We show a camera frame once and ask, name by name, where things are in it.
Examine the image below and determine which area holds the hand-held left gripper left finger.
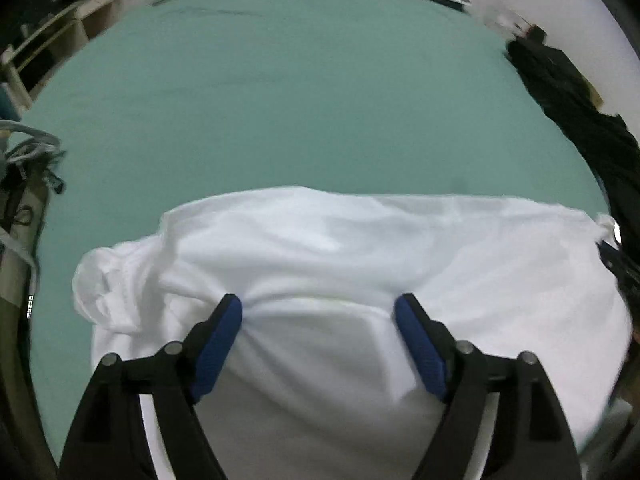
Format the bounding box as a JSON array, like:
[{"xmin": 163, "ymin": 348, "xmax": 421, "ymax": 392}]
[{"xmin": 57, "ymin": 293, "xmax": 244, "ymax": 480}]

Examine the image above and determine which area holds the pale wooden shelf unit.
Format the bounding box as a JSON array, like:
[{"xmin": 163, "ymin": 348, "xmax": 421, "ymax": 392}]
[{"xmin": 0, "ymin": 0, "xmax": 122, "ymax": 111}]

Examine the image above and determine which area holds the green bed sheet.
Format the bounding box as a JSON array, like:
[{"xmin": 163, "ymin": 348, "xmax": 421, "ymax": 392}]
[{"xmin": 20, "ymin": 0, "xmax": 612, "ymax": 463}]

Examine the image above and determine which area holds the dark cloth pile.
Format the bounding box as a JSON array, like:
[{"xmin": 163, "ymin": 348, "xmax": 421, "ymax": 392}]
[{"xmin": 505, "ymin": 27, "xmax": 640, "ymax": 241}]

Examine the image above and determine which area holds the large white garment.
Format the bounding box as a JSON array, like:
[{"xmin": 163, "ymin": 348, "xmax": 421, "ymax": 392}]
[{"xmin": 72, "ymin": 185, "xmax": 634, "ymax": 480}]

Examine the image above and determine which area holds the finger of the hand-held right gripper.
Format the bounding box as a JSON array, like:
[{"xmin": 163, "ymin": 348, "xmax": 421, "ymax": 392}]
[{"xmin": 596, "ymin": 222, "xmax": 640, "ymax": 308}]

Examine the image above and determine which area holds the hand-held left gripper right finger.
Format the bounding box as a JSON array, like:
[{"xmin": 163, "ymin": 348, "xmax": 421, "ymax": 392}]
[{"xmin": 394, "ymin": 293, "xmax": 584, "ymax": 480}]

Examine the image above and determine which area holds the grey brown bag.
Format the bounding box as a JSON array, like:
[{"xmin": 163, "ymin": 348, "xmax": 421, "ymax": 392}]
[{"xmin": 0, "ymin": 160, "xmax": 67, "ymax": 321}]

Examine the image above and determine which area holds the grey cable bundle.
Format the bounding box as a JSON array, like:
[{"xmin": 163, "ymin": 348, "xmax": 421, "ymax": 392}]
[{"xmin": 0, "ymin": 119, "xmax": 67, "ymax": 167}]

